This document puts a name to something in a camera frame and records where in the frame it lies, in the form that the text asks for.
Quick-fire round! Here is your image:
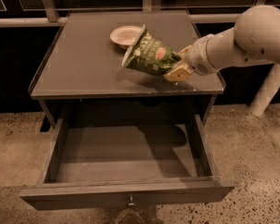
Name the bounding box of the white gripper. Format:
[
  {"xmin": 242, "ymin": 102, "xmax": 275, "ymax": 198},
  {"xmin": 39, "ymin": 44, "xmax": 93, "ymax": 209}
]
[{"xmin": 164, "ymin": 35, "xmax": 218, "ymax": 82}]

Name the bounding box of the green jalapeno chip bag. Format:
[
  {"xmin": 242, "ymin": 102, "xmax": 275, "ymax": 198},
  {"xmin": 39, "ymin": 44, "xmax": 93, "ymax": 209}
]
[{"xmin": 121, "ymin": 25, "xmax": 182, "ymax": 77}]

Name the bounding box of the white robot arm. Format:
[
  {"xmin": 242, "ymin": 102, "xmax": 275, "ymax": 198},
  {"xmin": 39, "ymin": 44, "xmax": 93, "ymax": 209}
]
[{"xmin": 164, "ymin": 5, "xmax": 280, "ymax": 116}]

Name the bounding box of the grey cabinet with counter top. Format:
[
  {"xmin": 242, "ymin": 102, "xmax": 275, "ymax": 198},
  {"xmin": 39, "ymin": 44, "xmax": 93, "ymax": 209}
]
[{"xmin": 29, "ymin": 10, "xmax": 225, "ymax": 125}]

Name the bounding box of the open grey top drawer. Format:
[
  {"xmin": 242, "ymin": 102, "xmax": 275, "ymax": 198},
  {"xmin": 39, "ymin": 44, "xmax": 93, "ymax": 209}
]
[{"xmin": 20, "ymin": 116, "xmax": 234, "ymax": 210}]

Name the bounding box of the metal drawer knob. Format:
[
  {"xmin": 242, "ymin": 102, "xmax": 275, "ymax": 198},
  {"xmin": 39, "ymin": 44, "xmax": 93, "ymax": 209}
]
[{"xmin": 127, "ymin": 195, "xmax": 136, "ymax": 207}]

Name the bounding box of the white paper bowl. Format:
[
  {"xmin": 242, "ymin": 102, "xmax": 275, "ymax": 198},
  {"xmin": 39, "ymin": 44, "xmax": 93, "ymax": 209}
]
[{"xmin": 110, "ymin": 25, "xmax": 142, "ymax": 49}]

